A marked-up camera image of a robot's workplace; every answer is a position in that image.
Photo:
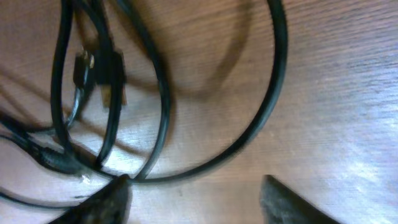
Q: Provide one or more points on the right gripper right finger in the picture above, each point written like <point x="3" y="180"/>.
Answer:
<point x="281" y="205"/>

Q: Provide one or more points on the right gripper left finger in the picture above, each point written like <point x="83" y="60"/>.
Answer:
<point x="111" y="205"/>

